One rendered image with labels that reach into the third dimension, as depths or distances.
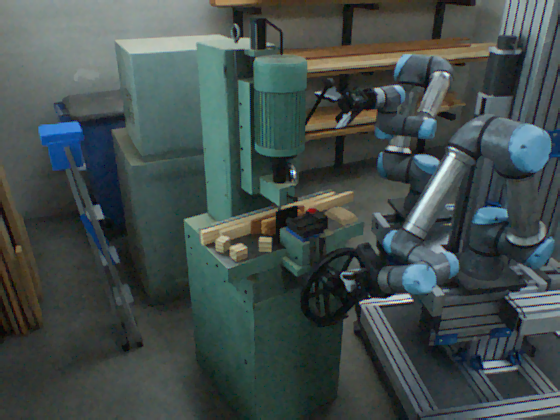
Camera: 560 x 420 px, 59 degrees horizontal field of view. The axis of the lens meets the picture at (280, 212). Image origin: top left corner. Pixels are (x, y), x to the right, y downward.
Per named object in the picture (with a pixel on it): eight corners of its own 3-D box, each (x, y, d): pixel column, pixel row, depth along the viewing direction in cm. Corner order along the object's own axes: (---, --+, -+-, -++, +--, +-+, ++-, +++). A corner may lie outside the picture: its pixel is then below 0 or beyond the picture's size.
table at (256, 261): (242, 298, 155) (241, 282, 153) (199, 255, 178) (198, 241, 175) (381, 244, 186) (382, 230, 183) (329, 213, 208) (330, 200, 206)
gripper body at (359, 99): (344, 86, 168) (370, 82, 174) (333, 102, 175) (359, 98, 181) (355, 103, 166) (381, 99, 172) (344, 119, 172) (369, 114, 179)
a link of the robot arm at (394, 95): (405, 109, 184) (408, 86, 180) (384, 113, 178) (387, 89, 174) (390, 104, 190) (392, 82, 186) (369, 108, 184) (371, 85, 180)
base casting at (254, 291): (252, 306, 173) (252, 284, 169) (183, 237, 215) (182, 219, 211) (349, 266, 196) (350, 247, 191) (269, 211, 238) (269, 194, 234)
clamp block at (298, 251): (300, 268, 166) (301, 245, 162) (278, 250, 176) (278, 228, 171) (334, 255, 173) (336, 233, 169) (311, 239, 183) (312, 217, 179)
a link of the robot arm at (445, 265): (433, 240, 142) (405, 249, 136) (464, 257, 133) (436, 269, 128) (428, 263, 145) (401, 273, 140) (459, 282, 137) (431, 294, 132)
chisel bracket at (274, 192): (279, 210, 178) (279, 189, 175) (258, 196, 189) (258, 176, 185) (295, 205, 182) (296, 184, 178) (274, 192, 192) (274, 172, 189)
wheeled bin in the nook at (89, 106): (87, 250, 340) (59, 112, 295) (76, 218, 382) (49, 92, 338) (178, 229, 367) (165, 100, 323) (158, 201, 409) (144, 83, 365)
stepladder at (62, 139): (116, 357, 251) (39, 140, 193) (108, 327, 271) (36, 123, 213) (147, 345, 256) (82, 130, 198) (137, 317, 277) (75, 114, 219)
